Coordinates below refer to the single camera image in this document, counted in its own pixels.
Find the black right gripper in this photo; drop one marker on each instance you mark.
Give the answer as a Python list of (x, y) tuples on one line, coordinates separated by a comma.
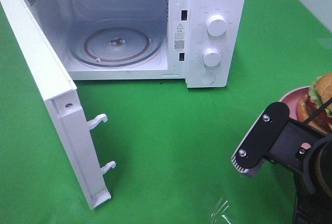
[(295, 147)]

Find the pink round plate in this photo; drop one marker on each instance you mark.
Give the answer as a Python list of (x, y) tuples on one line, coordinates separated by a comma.
[(291, 99)]

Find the burger with lettuce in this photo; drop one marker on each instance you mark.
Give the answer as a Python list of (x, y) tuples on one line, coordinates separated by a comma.
[(318, 93)]

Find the round door release button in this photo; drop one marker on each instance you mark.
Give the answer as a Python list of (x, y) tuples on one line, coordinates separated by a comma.
[(207, 78)]

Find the white microwave door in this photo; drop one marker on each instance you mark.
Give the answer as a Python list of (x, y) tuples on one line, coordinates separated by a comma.
[(60, 97)]

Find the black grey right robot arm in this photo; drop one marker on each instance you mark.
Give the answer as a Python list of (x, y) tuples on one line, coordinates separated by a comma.
[(316, 207)]

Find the clear tape patch on table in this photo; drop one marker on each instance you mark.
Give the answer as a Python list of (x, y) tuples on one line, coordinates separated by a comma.
[(220, 213)]

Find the lower white microwave knob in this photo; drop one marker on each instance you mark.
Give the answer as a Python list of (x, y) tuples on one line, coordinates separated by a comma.
[(211, 57)]

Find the white microwave knob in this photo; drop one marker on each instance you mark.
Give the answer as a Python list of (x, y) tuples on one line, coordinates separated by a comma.
[(211, 57), (216, 25)]

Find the upper white microwave knob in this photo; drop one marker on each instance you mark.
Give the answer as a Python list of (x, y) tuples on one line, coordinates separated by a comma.
[(216, 25)]

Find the white microwave oven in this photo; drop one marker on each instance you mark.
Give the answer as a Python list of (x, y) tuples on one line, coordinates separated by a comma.
[(192, 40)]

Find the white warning label sticker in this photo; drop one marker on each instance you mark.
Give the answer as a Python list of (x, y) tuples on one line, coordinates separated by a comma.
[(179, 35)]

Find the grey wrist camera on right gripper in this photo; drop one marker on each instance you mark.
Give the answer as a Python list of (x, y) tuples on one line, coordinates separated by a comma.
[(253, 149)]

